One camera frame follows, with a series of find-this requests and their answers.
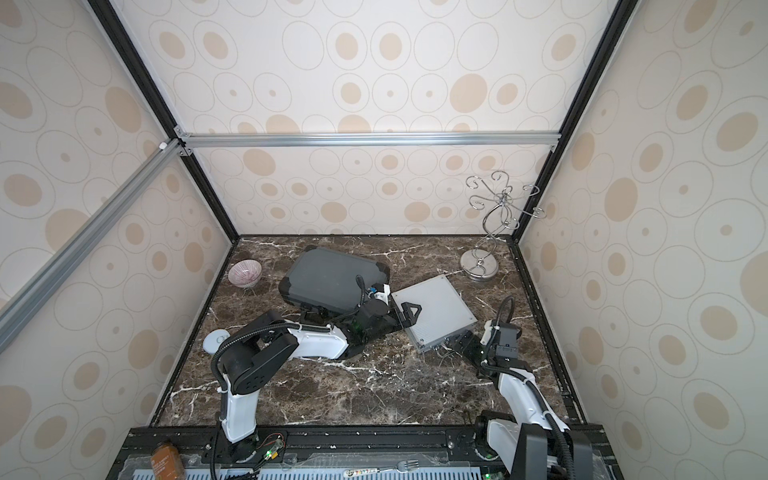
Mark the silver aluminium poker case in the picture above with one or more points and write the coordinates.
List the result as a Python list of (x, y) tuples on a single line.
[(443, 315)]

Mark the metal fork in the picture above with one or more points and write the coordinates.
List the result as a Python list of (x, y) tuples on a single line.
[(405, 466)]

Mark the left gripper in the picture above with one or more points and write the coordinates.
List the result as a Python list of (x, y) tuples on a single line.
[(407, 318)]

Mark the dark grey poker case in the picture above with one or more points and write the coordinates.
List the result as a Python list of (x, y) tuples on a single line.
[(330, 282)]

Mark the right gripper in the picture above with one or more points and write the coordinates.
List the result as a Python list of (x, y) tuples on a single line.
[(474, 346)]

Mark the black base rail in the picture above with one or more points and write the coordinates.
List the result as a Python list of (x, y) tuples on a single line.
[(325, 452)]

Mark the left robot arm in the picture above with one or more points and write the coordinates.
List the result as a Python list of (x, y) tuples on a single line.
[(247, 360)]

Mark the diagonal aluminium rail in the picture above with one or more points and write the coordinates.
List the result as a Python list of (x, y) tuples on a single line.
[(22, 308)]

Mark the white lidded green can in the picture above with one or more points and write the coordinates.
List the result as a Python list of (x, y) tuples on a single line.
[(214, 340)]

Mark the pink ribbed bowl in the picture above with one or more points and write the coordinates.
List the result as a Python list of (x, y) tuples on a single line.
[(245, 274)]

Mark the chrome hook stand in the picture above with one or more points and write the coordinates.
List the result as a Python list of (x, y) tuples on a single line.
[(495, 198)]

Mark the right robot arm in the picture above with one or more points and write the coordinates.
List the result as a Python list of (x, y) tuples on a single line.
[(532, 442)]

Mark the horizontal aluminium rail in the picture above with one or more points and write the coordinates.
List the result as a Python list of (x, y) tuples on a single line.
[(359, 140)]

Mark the brown bottle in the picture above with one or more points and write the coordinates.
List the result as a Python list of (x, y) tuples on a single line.
[(166, 462)]

